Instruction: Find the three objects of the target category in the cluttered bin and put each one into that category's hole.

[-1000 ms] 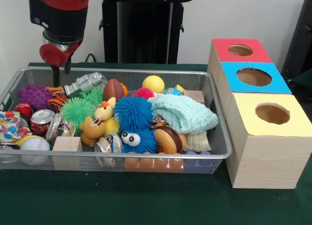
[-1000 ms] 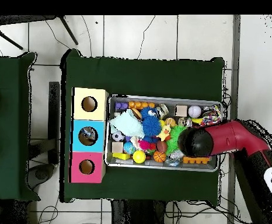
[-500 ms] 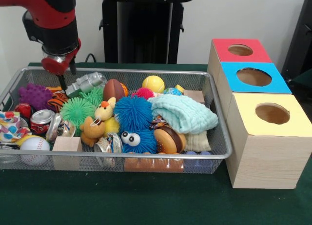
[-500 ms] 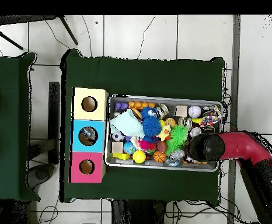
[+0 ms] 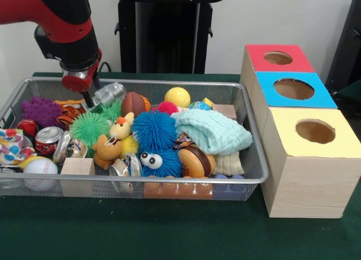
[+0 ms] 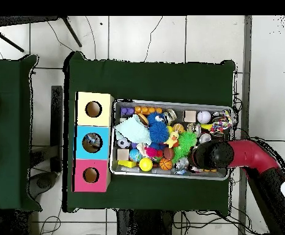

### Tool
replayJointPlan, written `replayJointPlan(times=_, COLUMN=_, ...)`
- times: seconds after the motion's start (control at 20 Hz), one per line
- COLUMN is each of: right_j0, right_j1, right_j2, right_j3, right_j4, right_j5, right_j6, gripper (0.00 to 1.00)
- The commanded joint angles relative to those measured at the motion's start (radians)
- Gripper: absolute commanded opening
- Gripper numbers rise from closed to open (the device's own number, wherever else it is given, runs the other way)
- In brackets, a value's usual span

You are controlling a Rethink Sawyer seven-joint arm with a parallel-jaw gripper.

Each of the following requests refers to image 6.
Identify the mint green cloth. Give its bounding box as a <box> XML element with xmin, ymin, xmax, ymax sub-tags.
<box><xmin>114</xmin><ymin>114</ymin><xmax>152</xmax><ymax>145</ymax></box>

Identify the green spiky ball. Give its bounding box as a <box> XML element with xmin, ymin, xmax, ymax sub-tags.
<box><xmin>171</xmin><ymin>131</ymin><xmax>198</xmax><ymax>164</ymax></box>

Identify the silver toy robot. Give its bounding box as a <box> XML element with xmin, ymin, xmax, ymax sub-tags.
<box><xmin>172</xmin><ymin>157</ymin><xmax>190</xmax><ymax>172</ymax></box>

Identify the clear bottle with blue label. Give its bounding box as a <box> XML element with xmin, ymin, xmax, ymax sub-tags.
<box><xmin>84</xmin><ymin>133</ymin><xmax>102</xmax><ymax>148</ymax></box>

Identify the wooden box with three holes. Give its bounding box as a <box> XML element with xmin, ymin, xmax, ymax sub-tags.
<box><xmin>72</xmin><ymin>91</ymin><xmax>114</xmax><ymax>193</ymax></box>

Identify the shallow metal mesh bin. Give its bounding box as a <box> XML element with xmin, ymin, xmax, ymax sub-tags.
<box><xmin>109</xmin><ymin>99</ymin><xmax>234</xmax><ymax>181</ymax></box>

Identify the toy hamburger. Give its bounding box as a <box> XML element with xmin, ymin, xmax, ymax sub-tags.
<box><xmin>138</xmin><ymin>113</ymin><xmax>150</xmax><ymax>126</ymax></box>

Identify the blue spiky ball with eyes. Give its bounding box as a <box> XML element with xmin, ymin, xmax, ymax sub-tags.
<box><xmin>146</xmin><ymin>111</ymin><xmax>166</xmax><ymax>124</ymax></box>

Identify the small soccer ball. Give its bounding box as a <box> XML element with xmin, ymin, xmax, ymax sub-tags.
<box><xmin>117</xmin><ymin>137</ymin><xmax>131</xmax><ymax>149</ymax></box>

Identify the yellow plush duck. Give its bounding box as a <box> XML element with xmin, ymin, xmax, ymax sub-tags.
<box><xmin>163</xmin><ymin>130</ymin><xmax>180</xmax><ymax>149</ymax></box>

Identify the yellow foam ball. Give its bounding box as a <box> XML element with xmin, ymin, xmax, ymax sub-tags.
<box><xmin>139</xmin><ymin>157</ymin><xmax>154</xmax><ymax>173</ymax></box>

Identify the black panel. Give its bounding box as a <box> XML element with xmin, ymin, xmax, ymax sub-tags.
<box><xmin>50</xmin><ymin>85</ymin><xmax>64</xmax><ymax>172</ymax></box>

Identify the grey stand base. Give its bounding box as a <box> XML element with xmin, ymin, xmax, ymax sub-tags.
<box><xmin>28</xmin><ymin>171</ymin><xmax>60</xmax><ymax>200</ymax></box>

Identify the dark green side table cloth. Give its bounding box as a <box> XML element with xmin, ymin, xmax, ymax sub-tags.
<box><xmin>0</xmin><ymin>54</ymin><xmax>42</xmax><ymax>212</ymax></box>

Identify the black tripod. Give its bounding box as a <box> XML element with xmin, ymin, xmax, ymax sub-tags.
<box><xmin>0</xmin><ymin>15</ymin><xmax>83</xmax><ymax>53</ymax></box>

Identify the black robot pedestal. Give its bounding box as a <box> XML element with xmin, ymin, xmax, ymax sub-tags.
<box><xmin>116</xmin><ymin>209</ymin><xmax>174</xmax><ymax>235</ymax></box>

